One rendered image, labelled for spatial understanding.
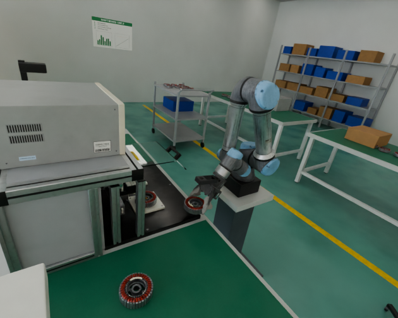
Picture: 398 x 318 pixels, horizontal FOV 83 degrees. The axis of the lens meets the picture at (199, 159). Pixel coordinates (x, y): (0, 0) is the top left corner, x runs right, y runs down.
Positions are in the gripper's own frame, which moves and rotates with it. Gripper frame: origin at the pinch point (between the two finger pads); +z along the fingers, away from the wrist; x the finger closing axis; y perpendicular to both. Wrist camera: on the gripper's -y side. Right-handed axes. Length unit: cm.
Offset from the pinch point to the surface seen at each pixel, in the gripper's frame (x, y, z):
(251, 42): 535, 403, -414
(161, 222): 1.9, -10.3, 14.4
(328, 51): 282, 425, -431
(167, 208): 9.8, -4.1, 10.2
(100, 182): -2, -51, 4
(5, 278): -40, -75, 6
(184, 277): -27.3, -13.3, 18.2
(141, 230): -1.0, -20.9, 19.1
